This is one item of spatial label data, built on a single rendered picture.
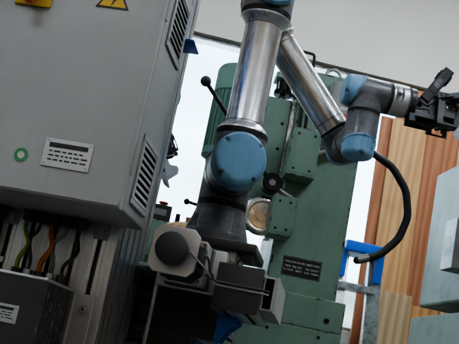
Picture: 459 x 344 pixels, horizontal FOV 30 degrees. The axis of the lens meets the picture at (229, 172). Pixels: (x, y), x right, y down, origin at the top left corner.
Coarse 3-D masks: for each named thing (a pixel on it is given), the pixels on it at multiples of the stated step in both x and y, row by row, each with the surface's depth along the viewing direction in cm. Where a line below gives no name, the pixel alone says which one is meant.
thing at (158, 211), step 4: (156, 204) 267; (160, 204) 267; (156, 208) 266; (160, 208) 267; (164, 208) 267; (168, 208) 267; (156, 212) 266; (160, 212) 266; (164, 212) 266; (168, 212) 266; (156, 216) 266; (160, 216) 266; (164, 216) 266; (168, 216) 266; (164, 220) 266; (168, 220) 266
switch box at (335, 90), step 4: (332, 84) 269; (336, 84) 266; (340, 84) 266; (332, 88) 267; (336, 88) 266; (340, 88) 266; (332, 92) 266; (336, 92) 265; (332, 96) 265; (336, 96) 265; (336, 100) 265; (340, 104) 265; (340, 108) 264; (344, 112) 264
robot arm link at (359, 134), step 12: (360, 108) 193; (348, 120) 194; (360, 120) 192; (372, 120) 192; (348, 132) 192; (360, 132) 191; (372, 132) 192; (336, 144) 201; (348, 144) 191; (360, 144) 191; (372, 144) 192; (348, 156) 194; (360, 156) 192; (372, 156) 193
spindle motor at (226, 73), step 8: (224, 64) 278; (232, 64) 275; (224, 72) 276; (232, 72) 274; (224, 80) 275; (232, 80) 273; (216, 88) 277; (224, 88) 274; (224, 96) 273; (216, 104) 275; (224, 104) 272; (216, 112) 273; (208, 120) 277; (216, 120) 272; (224, 120) 270; (208, 128) 274; (216, 128) 270; (208, 136) 272; (208, 144) 271
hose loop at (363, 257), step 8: (320, 152) 262; (376, 152) 264; (384, 160) 264; (392, 168) 264; (400, 176) 264; (400, 184) 264; (408, 192) 263; (408, 200) 263; (408, 208) 262; (408, 216) 262; (400, 224) 262; (408, 224) 262; (400, 232) 261; (392, 240) 260; (400, 240) 261; (384, 248) 260; (392, 248) 260; (360, 256) 259; (368, 256) 259; (376, 256) 259
